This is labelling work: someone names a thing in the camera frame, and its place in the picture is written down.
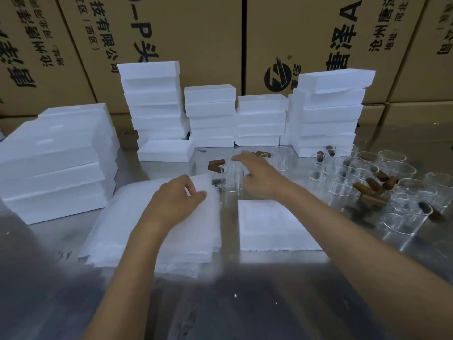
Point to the cluster of glass beakers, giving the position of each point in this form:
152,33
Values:
403,194

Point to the pile of white foam wraps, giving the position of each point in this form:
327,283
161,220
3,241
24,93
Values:
148,258

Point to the person's left hand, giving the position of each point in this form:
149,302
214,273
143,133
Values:
170,205

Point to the person's left forearm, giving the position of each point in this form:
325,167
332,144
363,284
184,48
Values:
131,279

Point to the large printed cardboard box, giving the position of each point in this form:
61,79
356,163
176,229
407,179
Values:
177,28
424,60
318,31
32,49

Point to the person's right forearm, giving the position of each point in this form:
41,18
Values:
361,258

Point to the stack of white foam boxes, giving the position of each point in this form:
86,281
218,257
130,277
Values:
210,116
154,102
325,113
53,162
261,120

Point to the small clear glass beaker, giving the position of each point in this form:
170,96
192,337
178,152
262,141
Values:
231,182
283,159

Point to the single white foam block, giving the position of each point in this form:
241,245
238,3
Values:
165,151

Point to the person's right hand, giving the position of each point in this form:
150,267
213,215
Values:
267,180

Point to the person's left thumb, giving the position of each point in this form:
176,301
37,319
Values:
199,199

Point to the brown cylinder stopper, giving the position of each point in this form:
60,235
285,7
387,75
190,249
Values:
217,162
263,154
214,168

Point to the thin white foam sheet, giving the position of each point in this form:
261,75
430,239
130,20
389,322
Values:
198,223

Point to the person's right thumb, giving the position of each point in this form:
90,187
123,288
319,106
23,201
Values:
248,179

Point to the flat white foam tray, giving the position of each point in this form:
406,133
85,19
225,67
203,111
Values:
274,226

